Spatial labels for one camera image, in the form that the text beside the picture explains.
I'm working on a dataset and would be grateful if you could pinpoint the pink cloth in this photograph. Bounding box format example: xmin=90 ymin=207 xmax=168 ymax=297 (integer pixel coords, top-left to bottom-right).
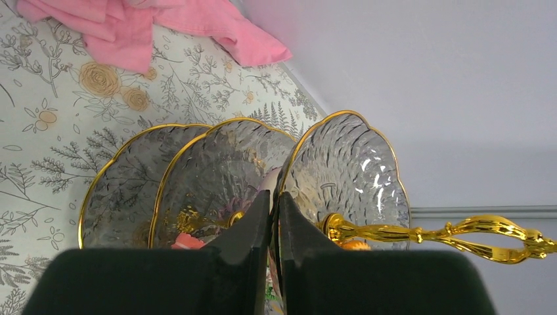
xmin=16 ymin=0 xmax=292 ymax=74

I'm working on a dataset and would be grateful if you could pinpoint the three-tier glass cake stand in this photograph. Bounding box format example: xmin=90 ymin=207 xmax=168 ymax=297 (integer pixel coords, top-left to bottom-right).
xmin=77 ymin=109 xmax=557 ymax=315

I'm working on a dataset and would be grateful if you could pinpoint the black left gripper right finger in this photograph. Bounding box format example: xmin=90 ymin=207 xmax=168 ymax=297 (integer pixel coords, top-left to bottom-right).
xmin=278 ymin=193 xmax=495 ymax=314

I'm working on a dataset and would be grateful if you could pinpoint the white glazed donut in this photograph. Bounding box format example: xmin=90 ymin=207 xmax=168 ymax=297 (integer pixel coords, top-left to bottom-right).
xmin=257 ymin=167 xmax=281 ymax=211

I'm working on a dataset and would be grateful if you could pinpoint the orange swirl cookie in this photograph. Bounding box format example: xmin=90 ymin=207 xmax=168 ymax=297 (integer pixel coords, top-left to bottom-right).
xmin=340 ymin=240 xmax=371 ymax=251

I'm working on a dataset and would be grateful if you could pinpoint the pink cake slice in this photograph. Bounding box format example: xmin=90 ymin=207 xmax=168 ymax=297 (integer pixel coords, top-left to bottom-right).
xmin=171 ymin=233 xmax=205 ymax=249

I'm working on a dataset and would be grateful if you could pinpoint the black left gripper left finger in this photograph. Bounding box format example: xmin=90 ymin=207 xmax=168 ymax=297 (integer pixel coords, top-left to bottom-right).
xmin=23 ymin=190 xmax=271 ymax=314

